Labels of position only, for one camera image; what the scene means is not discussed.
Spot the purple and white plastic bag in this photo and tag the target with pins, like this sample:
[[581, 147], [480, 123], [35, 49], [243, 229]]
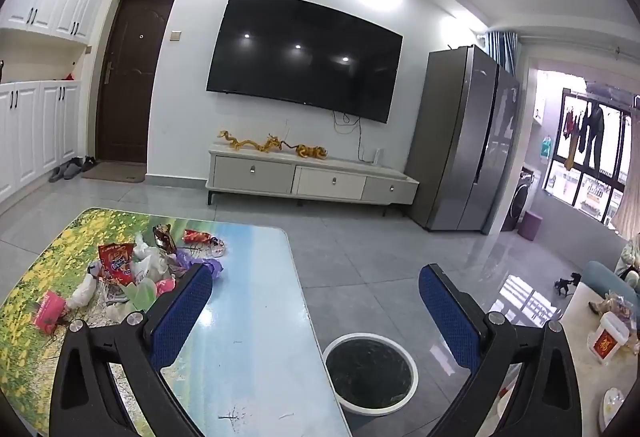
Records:
[[183, 261]]

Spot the balcony window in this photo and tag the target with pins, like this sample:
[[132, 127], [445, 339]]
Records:
[[600, 187]]

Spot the blue sofa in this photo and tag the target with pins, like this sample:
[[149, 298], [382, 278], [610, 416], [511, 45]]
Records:
[[607, 282]]

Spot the pale green plastic wrapper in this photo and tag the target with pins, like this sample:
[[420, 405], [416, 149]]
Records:
[[142, 294]]

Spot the white rimmed round trash bin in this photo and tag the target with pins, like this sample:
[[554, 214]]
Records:
[[370, 369]]

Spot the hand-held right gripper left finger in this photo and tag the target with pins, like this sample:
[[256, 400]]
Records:
[[182, 312]]

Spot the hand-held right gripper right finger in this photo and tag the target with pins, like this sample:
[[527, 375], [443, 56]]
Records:
[[450, 317]]

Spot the black wall television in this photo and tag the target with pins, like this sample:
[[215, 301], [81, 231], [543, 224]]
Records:
[[305, 52]]

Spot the golden dragon ornament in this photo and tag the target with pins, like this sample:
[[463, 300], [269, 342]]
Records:
[[240, 142], [274, 143]]

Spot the large red snack packet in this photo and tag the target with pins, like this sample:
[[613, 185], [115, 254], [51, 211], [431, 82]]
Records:
[[116, 262]]

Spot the grey slipper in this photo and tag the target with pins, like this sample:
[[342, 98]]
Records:
[[59, 174], [73, 168]]

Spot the dark slipper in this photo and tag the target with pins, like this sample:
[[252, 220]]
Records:
[[89, 162]]

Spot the grey washing machine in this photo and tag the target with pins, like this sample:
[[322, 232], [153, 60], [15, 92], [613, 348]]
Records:
[[522, 199]]

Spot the dark hanging clothes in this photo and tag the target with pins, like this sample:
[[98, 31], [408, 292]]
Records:
[[592, 132]]

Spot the red hanging garment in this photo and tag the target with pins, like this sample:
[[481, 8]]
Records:
[[567, 124]]

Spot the grey double door refrigerator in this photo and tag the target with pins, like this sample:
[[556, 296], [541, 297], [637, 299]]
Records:
[[460, 137]]

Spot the white base cabinets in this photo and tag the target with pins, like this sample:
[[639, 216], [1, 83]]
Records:
[[35, 132]]

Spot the small pink wrapper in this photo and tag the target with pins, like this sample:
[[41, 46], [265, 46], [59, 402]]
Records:
[[165, 286]]

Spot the white television cabinet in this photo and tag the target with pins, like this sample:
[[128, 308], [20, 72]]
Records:
[[310, 177]]

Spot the small white red wrapper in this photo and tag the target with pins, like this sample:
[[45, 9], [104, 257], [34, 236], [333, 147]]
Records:
[[217, 247]]

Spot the dark brown door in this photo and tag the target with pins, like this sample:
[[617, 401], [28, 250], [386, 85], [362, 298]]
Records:
[[132, 77]]

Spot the white red box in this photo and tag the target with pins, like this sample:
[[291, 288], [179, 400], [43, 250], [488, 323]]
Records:
[[607, 339]]

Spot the yellow hanging garment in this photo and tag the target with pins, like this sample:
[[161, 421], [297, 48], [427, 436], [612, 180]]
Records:
[[572, 152]]

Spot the brown snack wrapper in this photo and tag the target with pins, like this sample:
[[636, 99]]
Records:
[[162, 237]]

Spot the blue striped curtain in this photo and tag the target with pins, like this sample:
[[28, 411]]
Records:
[[502, 49]]

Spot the white tissue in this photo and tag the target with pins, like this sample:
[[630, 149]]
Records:
[[82, 289]]

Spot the beige doormat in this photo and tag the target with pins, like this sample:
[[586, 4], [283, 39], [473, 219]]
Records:
[[114, 173]]

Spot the red orange snack wrapper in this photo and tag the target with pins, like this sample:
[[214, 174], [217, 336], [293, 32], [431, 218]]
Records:
[[197, 235]]

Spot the golden tiger ornament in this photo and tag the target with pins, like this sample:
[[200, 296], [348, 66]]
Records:
[[310, 150]]

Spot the small white device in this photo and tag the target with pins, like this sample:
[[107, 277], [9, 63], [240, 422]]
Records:
[[377, 156]]

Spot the purple stool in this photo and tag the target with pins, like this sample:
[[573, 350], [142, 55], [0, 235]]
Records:
[[532, 226]]

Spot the clear white plastic bag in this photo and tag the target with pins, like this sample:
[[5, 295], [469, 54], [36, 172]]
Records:
[[145, 263]]

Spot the white plate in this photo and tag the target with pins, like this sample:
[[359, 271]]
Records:
[[615, 404]]

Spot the pink packet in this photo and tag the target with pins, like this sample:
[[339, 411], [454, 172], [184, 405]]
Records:
[[48, 312]]

